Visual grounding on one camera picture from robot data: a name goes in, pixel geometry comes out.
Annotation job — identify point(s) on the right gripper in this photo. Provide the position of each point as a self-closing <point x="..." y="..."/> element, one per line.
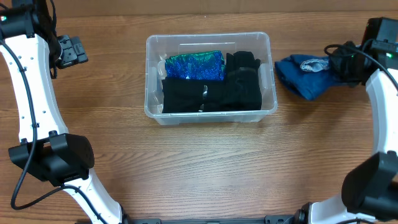
<point x="338" y="61"/>

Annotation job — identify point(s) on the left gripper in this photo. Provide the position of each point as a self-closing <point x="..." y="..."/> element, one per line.
<point x="72" y="50"/>

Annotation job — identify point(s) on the blue denim jeans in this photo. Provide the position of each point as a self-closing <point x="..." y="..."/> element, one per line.
<point x="307" y="76"/>

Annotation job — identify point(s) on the black garment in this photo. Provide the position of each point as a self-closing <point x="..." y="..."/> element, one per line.
<point x="241" y="90"/>
<point x="241" y="61"/>
<point x="192" y="96"/>

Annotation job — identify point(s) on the blue green sequin garment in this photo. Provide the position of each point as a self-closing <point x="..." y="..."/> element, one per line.
<point x="197" y="66"/>

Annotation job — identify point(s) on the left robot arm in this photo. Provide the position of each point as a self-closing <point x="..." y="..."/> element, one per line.
<point x="34" y="53"/>

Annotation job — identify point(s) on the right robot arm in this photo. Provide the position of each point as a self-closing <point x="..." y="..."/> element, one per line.
<point x="369" y="192"/>

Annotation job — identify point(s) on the clear plastic storage bin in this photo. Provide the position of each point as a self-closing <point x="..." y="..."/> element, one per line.
<point x="161" y="47"/>

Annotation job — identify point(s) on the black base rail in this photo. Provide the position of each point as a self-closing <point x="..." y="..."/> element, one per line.
<point x="268" y="219"/>

